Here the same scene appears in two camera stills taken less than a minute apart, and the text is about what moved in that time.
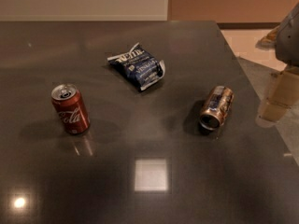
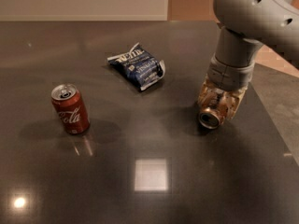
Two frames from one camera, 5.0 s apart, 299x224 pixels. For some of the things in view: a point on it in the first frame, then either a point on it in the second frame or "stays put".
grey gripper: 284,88 -> 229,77
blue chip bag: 139,67 stays put
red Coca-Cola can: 71,108 stays put
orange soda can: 217,107 stays put
